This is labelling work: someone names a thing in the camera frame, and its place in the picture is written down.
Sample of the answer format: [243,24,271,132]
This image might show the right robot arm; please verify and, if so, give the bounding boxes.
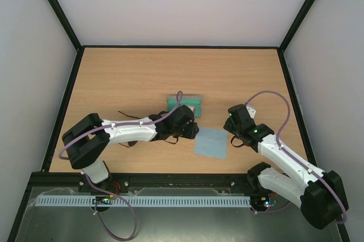
[224,104,349,229]

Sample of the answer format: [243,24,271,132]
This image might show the black aluminium frame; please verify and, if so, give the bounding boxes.
[5,0,352,242]

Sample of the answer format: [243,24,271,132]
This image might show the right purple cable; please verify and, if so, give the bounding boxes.
[244,90,349,225]

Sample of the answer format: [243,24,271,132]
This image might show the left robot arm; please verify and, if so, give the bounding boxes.
[59,105,199,191]

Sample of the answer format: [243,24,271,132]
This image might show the black front mounting rail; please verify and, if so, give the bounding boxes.
[28,171,332,194]

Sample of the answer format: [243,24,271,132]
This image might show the light blue slotted cable duct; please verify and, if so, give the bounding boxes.
[35,195,251,208]

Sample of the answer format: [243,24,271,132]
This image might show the grey glasses case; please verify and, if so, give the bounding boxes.
[167,95,202,118]

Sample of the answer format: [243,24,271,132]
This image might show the black round sunglasses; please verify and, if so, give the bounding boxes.
[118,110,139,148]

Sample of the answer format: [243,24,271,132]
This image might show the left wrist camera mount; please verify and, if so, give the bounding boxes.
[188,105,196,116]

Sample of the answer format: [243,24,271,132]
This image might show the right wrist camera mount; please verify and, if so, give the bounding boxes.
[246,105,257,118]

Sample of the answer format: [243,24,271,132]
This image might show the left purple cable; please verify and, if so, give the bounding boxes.
[57,90,139,239]

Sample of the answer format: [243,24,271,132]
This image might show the light blue cleaning cloth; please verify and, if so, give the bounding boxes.
[194,128,228,159]

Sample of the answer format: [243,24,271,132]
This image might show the purple cable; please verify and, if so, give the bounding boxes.
[244,90,349,225]
[57,90,139,239]

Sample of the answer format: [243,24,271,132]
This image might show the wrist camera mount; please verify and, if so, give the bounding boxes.
[188,105,196,116]
[246,105,257,118]

